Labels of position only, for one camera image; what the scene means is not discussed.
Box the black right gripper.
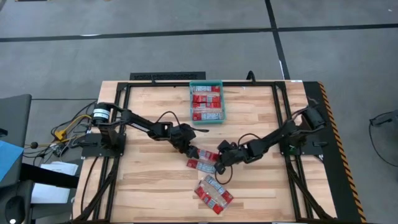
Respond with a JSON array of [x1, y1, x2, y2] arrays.
[[214, 146, 254, 175]]

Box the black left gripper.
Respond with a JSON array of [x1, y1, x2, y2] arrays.
[[170, 133, 201, 160]]

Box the red microwave popcorn bag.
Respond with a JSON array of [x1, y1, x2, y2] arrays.
[[192, 93, 222, 104], [186, 158, 217, 174], [193, 182, 228, 216], [200, 174, 234, 206], [197, 149, 220, 163], [192, 111, 224, 121], [192, 86, 221, 93], [192, 103, 223, 113]]

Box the teal plastic basket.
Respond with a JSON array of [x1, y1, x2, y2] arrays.
[[188, 80, 227, 126]]

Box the black floor grille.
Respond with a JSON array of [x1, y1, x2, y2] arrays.
[[129, 71, 206, 81]]

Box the black flat bar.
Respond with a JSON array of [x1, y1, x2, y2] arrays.
[[20, 163, 80, 189]]

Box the white paper sheets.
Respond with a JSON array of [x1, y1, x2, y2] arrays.
[[30, 161, 79, 205]]

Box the dark grey desk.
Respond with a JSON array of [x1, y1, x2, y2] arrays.
[[0, 94, 32, 187]]

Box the blue sheet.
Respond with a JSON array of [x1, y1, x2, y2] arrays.
[[0, 139, 25, 183]]

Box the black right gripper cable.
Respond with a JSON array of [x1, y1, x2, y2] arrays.
[[214, 164, 234, 185]]

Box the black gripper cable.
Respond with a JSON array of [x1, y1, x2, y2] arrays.
[[154, 111, 210, 134], [214, 164, 234, 185]]

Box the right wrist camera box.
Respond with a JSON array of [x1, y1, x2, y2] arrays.
[[218, 140, 238, 154]]

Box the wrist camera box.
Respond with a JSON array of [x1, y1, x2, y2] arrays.
[[218, 140, 238, 154], [177, 123, 197, 138]]

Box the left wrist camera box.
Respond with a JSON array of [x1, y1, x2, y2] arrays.
[[177, 123, 197, 138]]

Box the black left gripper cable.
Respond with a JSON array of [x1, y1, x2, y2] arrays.
[[154, 111, 210, 134]]

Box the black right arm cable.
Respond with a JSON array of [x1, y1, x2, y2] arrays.
[[237, 133, 262, 147]]

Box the black aluminium table frame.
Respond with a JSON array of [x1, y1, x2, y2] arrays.
[[73, 80, 338, 224]]

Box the black power cable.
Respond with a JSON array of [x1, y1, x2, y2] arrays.
[[79, 155, 101, 216]]

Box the yellow connector cable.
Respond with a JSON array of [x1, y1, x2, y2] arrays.
[[53, 114, 93, 141]]

